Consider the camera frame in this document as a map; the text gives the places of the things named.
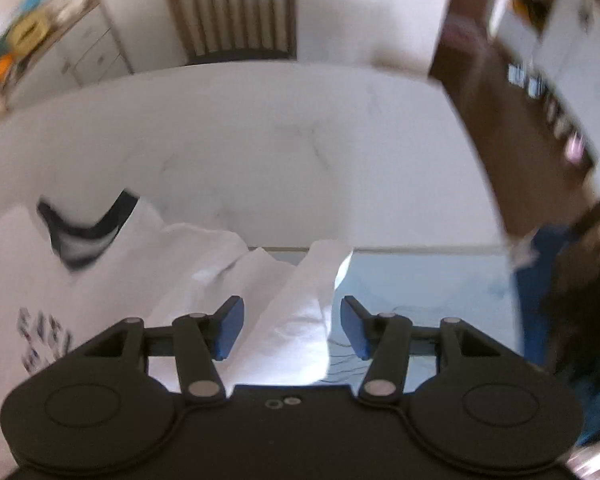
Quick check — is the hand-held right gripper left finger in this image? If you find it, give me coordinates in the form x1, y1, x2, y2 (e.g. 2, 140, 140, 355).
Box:
82, 296, 244, 404

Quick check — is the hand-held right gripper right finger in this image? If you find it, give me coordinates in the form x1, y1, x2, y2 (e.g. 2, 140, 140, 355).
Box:
341, 295, 503, 405

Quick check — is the white t-shirt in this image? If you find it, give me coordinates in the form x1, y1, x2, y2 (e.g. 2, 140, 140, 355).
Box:
0, 189, 355, 480

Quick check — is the blue cloth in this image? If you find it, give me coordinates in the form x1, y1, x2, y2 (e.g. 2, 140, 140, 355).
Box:
509, 225, 583, 368

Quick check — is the dark wooden furniture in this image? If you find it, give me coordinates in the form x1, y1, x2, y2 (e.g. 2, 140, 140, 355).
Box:
428, 0, 600, 241

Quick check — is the brown wooden chair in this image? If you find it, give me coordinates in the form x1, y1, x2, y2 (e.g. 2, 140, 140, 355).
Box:
165, 0, 298, 66

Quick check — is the white wooden cabinet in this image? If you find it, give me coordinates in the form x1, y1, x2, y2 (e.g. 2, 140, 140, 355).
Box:
0, 0, 134, 116

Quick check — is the teal and yellow tissue box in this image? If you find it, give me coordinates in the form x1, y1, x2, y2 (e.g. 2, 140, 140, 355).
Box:
0, 10, 54, 61

